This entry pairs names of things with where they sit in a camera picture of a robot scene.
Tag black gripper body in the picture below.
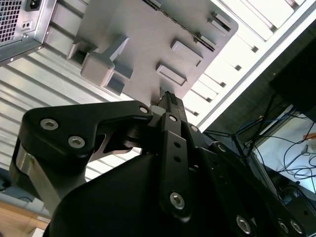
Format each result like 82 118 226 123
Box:
43 153 237 237

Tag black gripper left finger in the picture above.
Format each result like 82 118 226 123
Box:
8 90 195 223

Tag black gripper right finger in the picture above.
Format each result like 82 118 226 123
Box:
179 98 308 237

